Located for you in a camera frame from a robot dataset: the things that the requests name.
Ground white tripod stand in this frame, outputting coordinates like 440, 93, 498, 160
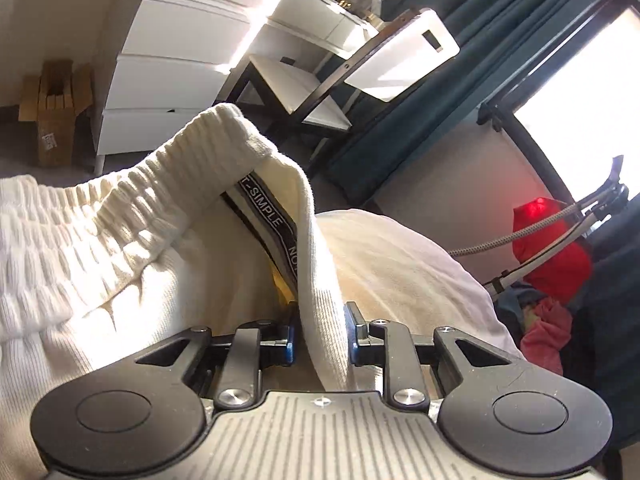
447, 155, 630, 297

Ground white drawer dresser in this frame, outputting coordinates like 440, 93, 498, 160
92, 0, 381, 177

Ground pink clothes pile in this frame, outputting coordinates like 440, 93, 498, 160
520, 297, 573, 376

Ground window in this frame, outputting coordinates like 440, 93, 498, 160
477, 0, 639, 202

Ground dark right curtain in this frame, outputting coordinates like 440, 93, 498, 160
562, 197, 639, 450

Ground teal curtain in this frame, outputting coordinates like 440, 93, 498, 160
326, 0, 599, 205

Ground red bag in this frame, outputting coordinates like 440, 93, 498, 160
510, 198, 594, 306

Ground cardboard box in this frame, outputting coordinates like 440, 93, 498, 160
18, 58, 93, 167

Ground pastel bed duvet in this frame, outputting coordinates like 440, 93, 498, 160
0, 208, 526, 480

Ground white knit jacket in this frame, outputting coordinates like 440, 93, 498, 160
0, 102, 352, 394

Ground white black chair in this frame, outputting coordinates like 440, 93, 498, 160
227, 8, 460, 178

